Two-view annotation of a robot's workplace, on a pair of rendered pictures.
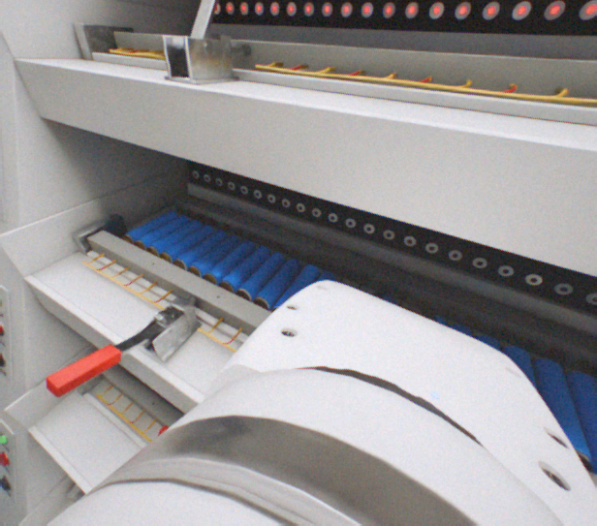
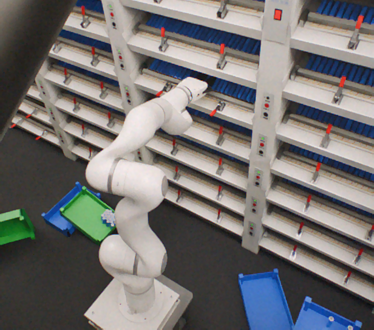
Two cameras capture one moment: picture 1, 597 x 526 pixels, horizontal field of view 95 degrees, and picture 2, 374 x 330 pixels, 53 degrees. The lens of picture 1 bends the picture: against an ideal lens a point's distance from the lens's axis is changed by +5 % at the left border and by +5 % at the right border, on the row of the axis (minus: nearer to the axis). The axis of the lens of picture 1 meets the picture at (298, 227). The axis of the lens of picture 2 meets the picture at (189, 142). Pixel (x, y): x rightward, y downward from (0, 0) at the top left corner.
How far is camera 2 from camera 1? 142 cm
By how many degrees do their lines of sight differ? 31
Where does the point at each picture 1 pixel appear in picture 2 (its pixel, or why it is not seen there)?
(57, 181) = (133, 60)
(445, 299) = not seen: hidden behind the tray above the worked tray
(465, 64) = (200, 45)
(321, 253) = not seen: hidden behind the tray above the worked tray
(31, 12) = (127, 33)
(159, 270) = (161, 76)
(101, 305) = (152, 85)
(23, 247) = (132, 76)
